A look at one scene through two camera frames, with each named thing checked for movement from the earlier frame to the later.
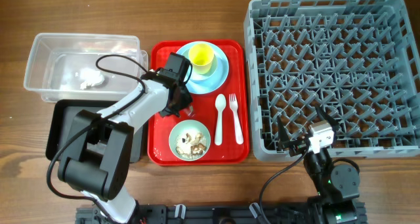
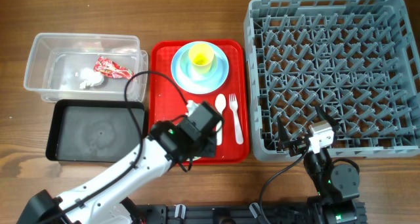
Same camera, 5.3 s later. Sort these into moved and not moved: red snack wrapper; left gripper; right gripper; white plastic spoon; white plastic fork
Moved: left gripper; red snack wrapper
Not moved: white plastic spoon; right gripper; white plastic fork
